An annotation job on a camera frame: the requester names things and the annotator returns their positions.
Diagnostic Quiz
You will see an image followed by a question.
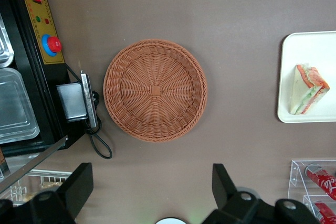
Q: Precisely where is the round brown wicker basket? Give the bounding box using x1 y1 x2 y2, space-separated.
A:
103 38 208 144

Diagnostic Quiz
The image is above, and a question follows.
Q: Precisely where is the black machine power cable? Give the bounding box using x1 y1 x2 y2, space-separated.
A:
84 90 113 160

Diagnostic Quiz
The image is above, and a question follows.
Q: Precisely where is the triangular sandwich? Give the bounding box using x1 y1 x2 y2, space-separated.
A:
289 63 331 116

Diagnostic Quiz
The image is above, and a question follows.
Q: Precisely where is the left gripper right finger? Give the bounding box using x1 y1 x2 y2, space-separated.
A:
212 163 239 211

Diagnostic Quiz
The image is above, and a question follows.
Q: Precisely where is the clear bag of fried snacks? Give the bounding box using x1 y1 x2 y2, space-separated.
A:
38 180 64 191

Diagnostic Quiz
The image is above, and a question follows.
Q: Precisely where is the beige plastic tray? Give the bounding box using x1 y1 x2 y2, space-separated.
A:
277 30 336 124

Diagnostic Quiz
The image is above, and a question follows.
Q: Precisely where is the white wire basket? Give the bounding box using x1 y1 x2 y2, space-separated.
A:
0 169 75 208

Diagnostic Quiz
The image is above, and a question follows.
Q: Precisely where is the clear plastic food container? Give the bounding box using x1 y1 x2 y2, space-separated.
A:
0 13 15 69
0 67 41 145

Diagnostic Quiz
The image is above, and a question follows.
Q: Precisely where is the red emergency stop button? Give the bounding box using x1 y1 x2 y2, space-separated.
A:
41 33 63 58

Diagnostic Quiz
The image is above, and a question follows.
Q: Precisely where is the black tray sealing machine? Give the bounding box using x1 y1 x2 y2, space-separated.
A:
0 0 100 196

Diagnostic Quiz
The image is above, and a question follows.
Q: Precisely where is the red Coca-Cola bottle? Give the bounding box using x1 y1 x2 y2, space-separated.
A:
303 163 336 200
313 201 336 224

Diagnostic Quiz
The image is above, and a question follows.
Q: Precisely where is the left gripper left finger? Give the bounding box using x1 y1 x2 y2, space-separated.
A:
59 162 95 220

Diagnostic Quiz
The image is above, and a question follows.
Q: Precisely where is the clear acrylic bottle rack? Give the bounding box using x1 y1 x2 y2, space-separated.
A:
287 158 336 224

